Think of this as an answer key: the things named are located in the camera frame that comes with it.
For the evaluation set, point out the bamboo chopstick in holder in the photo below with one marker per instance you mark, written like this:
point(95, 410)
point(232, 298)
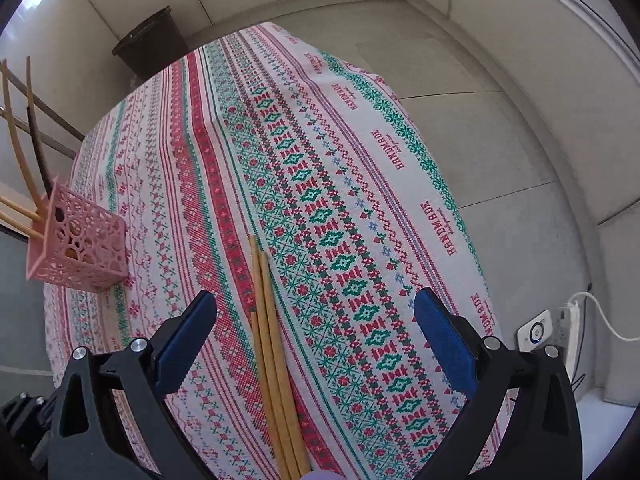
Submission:
point(17, 146)

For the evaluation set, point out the bamboo chopstick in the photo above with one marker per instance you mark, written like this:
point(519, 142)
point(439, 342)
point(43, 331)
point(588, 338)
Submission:
point(260, 349)
point(288, 398)
point(17, 146)
point(273, 327)

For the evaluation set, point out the dark brown trash bin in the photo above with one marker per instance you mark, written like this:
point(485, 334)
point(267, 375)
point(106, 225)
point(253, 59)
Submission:
point(152, 45)

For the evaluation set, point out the white power strip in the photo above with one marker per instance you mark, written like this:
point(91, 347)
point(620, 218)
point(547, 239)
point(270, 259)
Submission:
point(569, 336)

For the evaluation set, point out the patterned tablecloth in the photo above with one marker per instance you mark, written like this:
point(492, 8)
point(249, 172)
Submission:
point(260, 136)

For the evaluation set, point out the pink perforated utensil holder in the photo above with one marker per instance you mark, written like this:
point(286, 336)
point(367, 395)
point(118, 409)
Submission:
point(76, 244)

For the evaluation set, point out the black chopstick in holder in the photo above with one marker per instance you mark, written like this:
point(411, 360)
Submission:
point(34, 131)

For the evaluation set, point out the bamboo chopstick lowest left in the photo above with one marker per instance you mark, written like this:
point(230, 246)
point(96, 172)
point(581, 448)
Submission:
point(26, 230)

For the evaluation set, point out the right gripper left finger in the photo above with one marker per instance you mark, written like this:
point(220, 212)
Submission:
point(88, 439)

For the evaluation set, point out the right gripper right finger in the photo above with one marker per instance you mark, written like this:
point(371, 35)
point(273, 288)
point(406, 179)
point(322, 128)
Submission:
point(542, 438)

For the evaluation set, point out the white round-dial device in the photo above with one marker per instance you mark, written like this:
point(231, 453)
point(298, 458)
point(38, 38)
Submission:
point(535, 332)

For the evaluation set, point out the bamboo chopstick low left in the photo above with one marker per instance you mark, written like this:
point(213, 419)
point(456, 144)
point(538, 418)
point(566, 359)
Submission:
point(22, 210)

